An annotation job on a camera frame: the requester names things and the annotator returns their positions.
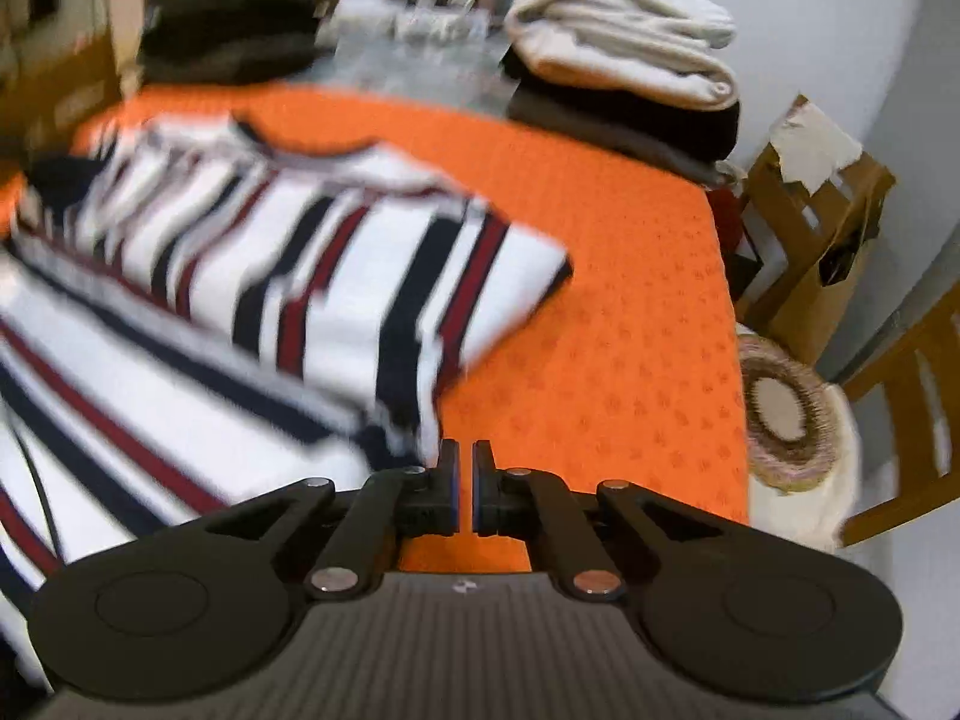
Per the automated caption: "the striped white sweater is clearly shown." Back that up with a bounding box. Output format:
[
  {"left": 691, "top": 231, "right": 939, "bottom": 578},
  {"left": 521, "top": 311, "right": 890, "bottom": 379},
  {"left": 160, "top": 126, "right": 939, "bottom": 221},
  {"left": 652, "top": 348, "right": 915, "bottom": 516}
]
[{"left": 0, "top": 111, "right": 575, "bottom": 691}]

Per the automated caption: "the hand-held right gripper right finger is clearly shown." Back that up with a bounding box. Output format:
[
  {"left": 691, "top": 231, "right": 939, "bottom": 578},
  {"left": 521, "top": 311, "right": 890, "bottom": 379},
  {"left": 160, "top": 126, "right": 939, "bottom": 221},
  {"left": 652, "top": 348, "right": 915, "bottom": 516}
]
[{"left": 471, "top": 439, "right": 721, "bottom": 601}]

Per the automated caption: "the round woven seat pad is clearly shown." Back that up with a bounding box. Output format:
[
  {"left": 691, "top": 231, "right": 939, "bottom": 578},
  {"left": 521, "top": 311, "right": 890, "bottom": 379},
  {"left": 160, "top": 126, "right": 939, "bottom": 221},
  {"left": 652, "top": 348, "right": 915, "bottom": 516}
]
[{"left": 739, "top": 336, "right": 852, "bottom": 494}]

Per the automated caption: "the white torn paper sheet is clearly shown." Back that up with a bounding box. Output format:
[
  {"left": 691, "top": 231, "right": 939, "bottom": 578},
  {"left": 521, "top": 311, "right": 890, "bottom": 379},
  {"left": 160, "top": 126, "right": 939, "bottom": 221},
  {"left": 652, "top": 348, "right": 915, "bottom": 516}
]
[{"left": 766, "top": 101, "right": 863, "bottom": 192}]

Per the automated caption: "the stack of dark folded clothes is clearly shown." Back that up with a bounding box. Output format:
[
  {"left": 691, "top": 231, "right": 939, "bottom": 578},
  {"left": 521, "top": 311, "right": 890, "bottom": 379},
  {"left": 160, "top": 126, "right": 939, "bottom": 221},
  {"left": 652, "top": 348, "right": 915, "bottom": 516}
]
[{"left": 139, "top": 0, "right": 338, "bottom": 87}]

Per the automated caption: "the brown cardboard box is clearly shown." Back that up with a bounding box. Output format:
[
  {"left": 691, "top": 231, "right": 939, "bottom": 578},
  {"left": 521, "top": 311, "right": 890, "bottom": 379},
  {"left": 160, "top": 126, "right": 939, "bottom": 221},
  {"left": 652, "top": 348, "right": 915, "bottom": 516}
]
[{"left": 739, "top": 96, "right": 897, "bottom": 365}]

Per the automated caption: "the grey folded garment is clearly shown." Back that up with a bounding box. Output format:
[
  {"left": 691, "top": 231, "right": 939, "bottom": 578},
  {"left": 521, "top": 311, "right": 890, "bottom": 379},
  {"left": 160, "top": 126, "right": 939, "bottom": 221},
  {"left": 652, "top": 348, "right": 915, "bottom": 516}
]
[{"left": 675, "top": 154, "right": 743, "bottom": 188}]

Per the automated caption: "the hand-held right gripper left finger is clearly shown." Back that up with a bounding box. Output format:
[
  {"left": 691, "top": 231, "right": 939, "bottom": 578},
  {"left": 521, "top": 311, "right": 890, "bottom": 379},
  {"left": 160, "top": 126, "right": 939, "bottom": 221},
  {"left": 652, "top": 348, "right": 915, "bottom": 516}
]
[{"left": 204, "top": 439, "right": 462, "bottom": 601}]

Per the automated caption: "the red bag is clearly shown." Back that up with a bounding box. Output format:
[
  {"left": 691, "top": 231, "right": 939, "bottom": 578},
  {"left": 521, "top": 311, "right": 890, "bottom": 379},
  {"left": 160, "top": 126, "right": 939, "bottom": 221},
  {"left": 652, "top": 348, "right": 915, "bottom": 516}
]
[{"left": 709, "top": 187, "right": 762, "bottom": 301}]

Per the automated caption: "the cream fleece folded garment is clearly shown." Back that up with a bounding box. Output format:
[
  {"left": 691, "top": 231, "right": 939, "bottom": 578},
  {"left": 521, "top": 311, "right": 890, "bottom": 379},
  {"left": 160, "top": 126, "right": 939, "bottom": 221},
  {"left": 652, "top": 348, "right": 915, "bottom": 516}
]
[{"left": 504, "top": 0, "right": 740, "bottom": 110}]

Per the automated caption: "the orange patterned mat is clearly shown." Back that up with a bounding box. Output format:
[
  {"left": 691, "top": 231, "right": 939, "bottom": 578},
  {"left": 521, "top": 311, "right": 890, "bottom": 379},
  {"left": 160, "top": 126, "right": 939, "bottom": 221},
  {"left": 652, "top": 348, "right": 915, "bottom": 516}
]
[{"left": 0, "top": 82, "right": 751, "bottom": 575}]

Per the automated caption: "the white seat cushion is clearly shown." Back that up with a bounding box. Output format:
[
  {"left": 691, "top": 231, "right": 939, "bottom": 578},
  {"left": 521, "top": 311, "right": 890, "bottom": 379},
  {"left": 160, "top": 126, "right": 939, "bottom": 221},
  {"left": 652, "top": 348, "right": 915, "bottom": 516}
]
[{"left": 739, "top": 322, "right": 863, "bottom": 552}]

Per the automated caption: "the black folded sweater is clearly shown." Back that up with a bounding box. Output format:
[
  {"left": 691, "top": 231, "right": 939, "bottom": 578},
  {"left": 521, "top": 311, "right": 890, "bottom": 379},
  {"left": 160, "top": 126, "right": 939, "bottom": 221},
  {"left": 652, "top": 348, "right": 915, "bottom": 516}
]
[{"left": 501, "top": 52, "right": 742, "bottom": 162}]

